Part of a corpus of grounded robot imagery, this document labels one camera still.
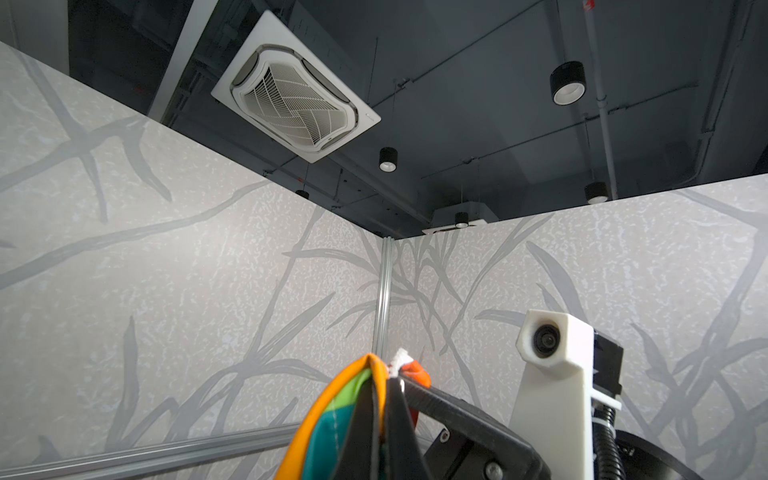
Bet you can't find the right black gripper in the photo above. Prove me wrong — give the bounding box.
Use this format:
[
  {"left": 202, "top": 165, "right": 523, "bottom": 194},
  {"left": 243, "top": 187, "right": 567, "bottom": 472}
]
[{"left": 402, "top": 377, "right": 552, "bottom": 479}]

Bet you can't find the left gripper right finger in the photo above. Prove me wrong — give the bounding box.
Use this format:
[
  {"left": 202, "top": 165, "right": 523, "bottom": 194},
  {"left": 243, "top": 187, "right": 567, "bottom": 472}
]
[{"left": 384, "top": 377, "right": 433, "bottom": 480}]

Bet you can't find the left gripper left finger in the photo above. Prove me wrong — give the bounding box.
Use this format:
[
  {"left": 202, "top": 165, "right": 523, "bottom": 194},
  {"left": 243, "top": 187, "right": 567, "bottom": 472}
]
[{"left": 331, "top": 378, "right": 380, "bottom": 480}]

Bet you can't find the colourful rainbow kids jacket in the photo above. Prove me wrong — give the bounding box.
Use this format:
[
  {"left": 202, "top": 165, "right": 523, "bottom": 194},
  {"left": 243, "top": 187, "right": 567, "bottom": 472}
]
[{"left": 276, "top": 349, "right": 431, "bottom": 479}]

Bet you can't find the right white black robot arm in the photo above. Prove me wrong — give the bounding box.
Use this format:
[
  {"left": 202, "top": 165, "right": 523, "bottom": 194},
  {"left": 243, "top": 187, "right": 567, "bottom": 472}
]
[{"left": 403, "top": 377, "right": 700, "bottom": 479}]

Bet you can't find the black pendant ceiling lamp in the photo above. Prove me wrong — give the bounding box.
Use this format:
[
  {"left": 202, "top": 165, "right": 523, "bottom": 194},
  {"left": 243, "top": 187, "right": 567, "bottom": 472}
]
[{"left": 549, "top": 61, "right": 587, "bottom": 106}]

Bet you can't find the ceiling air conditioner unit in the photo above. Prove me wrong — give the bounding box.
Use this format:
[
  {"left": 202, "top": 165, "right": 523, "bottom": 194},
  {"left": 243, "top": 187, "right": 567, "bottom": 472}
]
[{"left": 211, "top": 11, "right": 381, "bottom": 163}]

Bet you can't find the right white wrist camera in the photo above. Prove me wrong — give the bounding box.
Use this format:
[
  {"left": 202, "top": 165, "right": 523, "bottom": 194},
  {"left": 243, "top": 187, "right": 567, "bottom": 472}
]
[{"left": 510, "top": 310, "right": 622, "bottom": 479}]

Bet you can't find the right black corrugated cable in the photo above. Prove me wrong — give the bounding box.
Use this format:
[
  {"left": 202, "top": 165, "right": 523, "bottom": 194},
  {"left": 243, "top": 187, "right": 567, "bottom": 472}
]
[{"left": 592, "top": 404, "right": 628, "bottom": 480}]

